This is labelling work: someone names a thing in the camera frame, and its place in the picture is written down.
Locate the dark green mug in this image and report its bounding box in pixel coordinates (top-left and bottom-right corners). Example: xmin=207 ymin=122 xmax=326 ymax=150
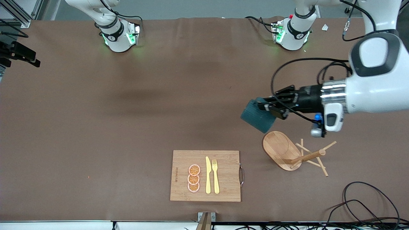
xmin=240 ymin=98 xmax=277 ymax=134

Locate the wooden mug rack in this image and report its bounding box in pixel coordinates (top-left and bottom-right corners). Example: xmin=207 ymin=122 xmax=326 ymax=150
xmin=262 ymin=131 xmax=337 ymax=177

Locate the wooden cutting board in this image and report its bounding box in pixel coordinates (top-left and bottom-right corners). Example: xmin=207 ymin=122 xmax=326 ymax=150
xmin=170 ymin=150 xmax=245 ymax=202

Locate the yellow plastic fork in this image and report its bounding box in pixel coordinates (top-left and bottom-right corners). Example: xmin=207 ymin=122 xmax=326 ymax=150
xmin=212 ymin=159 xmax=220 ymax=195

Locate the yellow plastic knife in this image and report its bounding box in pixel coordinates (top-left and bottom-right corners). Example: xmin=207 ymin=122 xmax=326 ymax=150
xmin=205 ymin=156 xmax=212 ymax=194

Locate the brown table cover mat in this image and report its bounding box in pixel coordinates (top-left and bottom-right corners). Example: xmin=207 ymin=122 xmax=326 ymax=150
xmin=0 ymin=18 xmax=409 ymax=222

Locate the right arm wrist cable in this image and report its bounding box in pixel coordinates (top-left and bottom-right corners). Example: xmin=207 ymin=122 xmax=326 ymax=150
xmin=0 ymin=19 xmax=30 ymax=39

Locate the arm wrist cable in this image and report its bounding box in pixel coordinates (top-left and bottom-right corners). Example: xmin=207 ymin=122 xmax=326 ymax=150
xmin=271 ymin=0 xmax=377 ymax=124
xmin=0 ymin=19 xmax=30 ymax=39

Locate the aluminium frame profile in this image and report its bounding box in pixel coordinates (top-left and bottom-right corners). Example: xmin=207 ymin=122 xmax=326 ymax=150
xmin=0 ymin=0 xmax=43 ymax=28

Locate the left arm wrist cable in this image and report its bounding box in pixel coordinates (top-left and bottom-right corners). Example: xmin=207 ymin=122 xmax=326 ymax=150
xmin=271 ymin=0 xmax=377 ymax=124

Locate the left arm base cable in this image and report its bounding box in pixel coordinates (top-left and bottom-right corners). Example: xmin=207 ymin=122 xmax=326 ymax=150
xmin=245 ymin=16 xmax=276 ymax=34

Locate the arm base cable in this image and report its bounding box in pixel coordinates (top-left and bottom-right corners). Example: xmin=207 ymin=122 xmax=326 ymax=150
xmin=245 ymin=16 xmax=276 ymax=34
xmin=113 ymin=12 xmax=143 ymax=31

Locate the black looped cable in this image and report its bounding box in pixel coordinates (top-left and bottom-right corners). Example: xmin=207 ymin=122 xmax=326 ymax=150
xmin=343 ymin=181 xmax=400 ymax=226
xmin=326 ymin=199 xmax=385 ymax=226

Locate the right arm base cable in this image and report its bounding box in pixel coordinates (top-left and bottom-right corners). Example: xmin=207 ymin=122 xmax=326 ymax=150
xmin=113 ymin=12 xmax=143 ymax=31

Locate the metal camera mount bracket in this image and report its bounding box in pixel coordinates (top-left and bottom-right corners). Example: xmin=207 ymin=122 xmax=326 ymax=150
xmin=197 ymin=212 xmax=216 ymax=230

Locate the white table edge rail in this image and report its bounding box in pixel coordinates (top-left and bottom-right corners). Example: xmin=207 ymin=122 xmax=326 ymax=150
xmin=0 ymin=220 xmax=198 ymax=230

